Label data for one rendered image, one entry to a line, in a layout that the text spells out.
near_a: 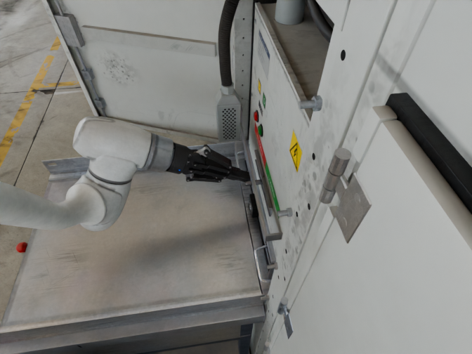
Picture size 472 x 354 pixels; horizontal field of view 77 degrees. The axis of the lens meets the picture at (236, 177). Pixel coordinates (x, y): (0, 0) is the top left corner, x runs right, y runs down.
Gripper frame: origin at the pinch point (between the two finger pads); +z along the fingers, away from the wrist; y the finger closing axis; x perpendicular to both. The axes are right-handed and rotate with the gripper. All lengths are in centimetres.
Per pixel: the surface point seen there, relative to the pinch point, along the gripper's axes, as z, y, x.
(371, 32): -26, -50, 36
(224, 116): -5.3, -5.7, -16.6
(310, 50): -6.2, -37.9, 1.1
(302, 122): -10.9, -33.0, 19.1
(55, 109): -68, 159, -185
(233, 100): -5.5, -11.7, -16.9
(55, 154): -57, 152, -127
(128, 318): -20.3, 28.4, 29.9
